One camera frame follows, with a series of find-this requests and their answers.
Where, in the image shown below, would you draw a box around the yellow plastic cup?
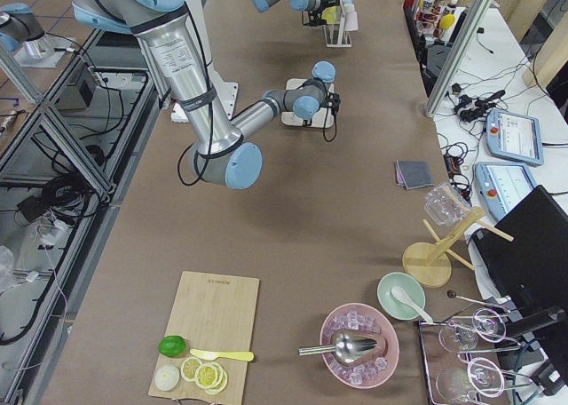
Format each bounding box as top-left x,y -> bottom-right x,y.
321,6 -> 340,25

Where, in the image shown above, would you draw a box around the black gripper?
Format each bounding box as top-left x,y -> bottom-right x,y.
321,91 -> 341,115
302,0 -> 341,26

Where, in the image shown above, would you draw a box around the cream rabbit tray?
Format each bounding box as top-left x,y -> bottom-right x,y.
280,78 -> 335,129

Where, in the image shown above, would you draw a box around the white onion half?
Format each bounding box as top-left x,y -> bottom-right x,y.
154,364 -> 180,392

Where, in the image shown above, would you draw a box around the right wine glass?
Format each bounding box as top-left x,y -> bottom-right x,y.
436,368 -> 477,404

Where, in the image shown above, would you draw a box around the lower teach pendant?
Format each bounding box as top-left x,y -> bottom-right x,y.
474,162 -> 537,221

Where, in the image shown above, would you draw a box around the clear glass mug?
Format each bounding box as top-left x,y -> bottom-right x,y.
424,182 -> 470,226

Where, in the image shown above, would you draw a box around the black monitor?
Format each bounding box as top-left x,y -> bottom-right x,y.
473,185 -> 567,312

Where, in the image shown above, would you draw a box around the white ceramic spoon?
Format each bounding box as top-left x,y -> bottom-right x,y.
390,286 -> 434,324

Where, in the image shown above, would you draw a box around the wooden mug tree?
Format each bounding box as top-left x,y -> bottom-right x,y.
402,206 -> 514,288

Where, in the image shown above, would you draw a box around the lemon slices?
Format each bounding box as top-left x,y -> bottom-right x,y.
180,357 -> 228,395

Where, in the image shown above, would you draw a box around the pink bowl with ice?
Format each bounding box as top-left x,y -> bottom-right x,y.
319,303 -> 399,389

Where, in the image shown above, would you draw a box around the black wine glass rack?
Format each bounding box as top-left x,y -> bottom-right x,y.
418,290 -> 542,404

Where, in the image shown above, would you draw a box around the white wire cup rack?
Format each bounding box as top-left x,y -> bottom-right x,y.
322,0 -> 356,48

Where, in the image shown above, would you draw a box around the teach pendant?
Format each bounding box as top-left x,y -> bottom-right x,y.
474,162 -> 537,221
485,108 -> 544,166

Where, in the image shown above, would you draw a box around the upper teach pendant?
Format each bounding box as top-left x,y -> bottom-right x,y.
485,108 -> 544,166

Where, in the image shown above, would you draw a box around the pink plastic cup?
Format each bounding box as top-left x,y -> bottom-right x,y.
344,12 -> 359,32

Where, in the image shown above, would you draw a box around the wooden cutting board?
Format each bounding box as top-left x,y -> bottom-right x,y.
148,271 -> 260,404

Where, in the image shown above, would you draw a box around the green bowl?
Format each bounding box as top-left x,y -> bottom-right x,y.
376,272 -> 426,321

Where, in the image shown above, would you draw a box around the whole green lime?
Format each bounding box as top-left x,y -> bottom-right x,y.
158,335 -> 186,358

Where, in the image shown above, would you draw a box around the metal ice scoop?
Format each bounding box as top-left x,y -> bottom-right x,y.
298,330 -> 383,366

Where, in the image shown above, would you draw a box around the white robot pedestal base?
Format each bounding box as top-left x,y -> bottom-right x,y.
185,0 -> 238,119

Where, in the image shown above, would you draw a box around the grey folded cloth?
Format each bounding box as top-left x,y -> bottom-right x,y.
394,160 -> 434,190

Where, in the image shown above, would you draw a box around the left wine glass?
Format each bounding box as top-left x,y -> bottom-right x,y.
438,320 -> 478,353

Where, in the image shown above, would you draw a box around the aluminium frame post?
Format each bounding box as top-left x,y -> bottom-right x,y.
424,0 -> 492,118

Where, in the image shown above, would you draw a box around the yellow plastic knife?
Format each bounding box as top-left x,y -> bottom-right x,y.
189,348 -> 255,362

